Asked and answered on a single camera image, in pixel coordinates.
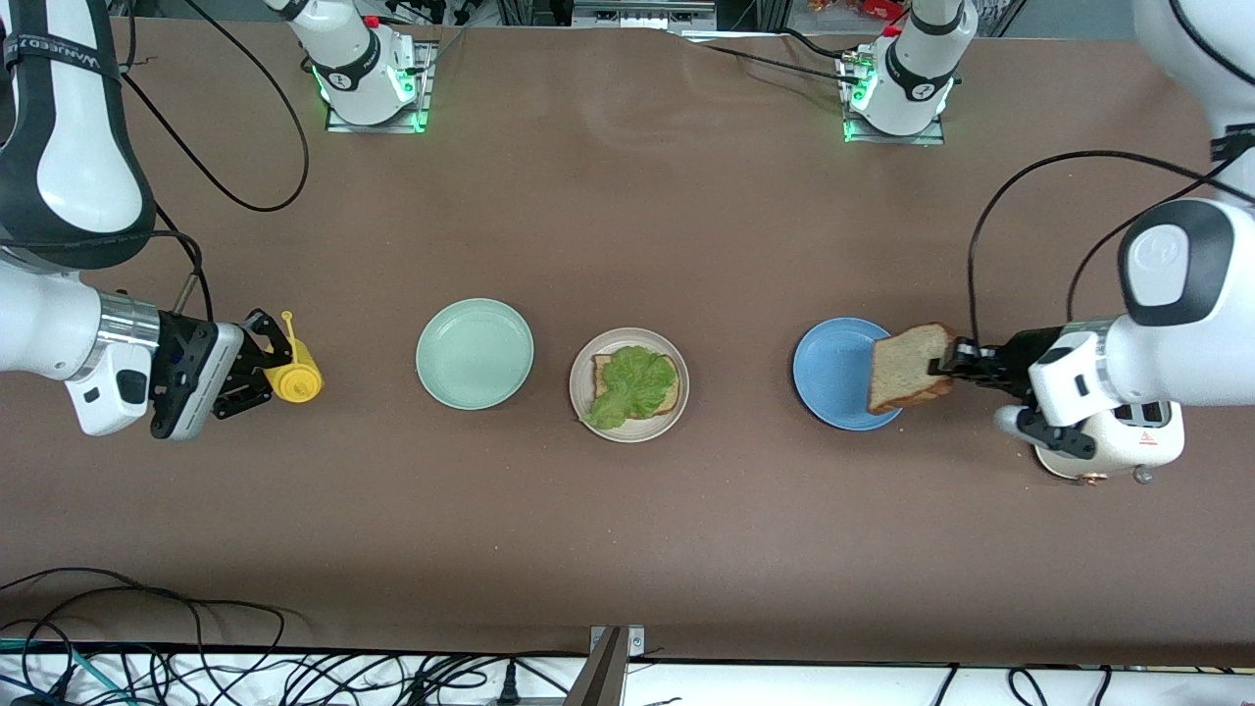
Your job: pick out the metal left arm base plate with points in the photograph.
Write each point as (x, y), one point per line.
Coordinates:
(897, 140)

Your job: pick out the beige plate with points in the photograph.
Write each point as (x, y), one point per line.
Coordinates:
(580, 392)

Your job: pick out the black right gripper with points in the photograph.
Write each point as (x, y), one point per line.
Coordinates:
(183, 345)

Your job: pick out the metal table bracket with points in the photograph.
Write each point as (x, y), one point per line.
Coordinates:
(635, 642)

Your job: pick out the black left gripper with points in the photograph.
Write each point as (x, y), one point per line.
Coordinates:
(1020, 355)

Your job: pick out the grey power strip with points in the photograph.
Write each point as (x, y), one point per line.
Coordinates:
(642, 15)

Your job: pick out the aluminium profile post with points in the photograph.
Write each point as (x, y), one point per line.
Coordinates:
(598, 681)

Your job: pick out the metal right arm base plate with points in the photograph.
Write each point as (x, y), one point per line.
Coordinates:
(423, 88)

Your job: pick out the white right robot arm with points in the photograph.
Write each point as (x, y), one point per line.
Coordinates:
(69, 176)

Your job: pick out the blue plate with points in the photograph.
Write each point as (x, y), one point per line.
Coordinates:
(833, 373)

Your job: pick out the green lettuce leaf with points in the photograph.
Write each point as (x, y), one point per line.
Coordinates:
(632, 382)

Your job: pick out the black power plug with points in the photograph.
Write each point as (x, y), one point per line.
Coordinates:
(508, 686)

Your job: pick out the red snack packet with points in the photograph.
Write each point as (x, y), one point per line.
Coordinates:
(863, 8)

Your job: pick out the yellow mustard squeeze bottle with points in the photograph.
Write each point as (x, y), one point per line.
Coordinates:
(297, 378)

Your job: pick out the brown bread slice dark crust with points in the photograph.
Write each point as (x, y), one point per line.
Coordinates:
(907, 371)

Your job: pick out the white two-slot toaster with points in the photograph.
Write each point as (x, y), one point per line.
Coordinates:
(1137, 441)

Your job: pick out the mint green plate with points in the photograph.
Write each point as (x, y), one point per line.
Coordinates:
(475, 353)

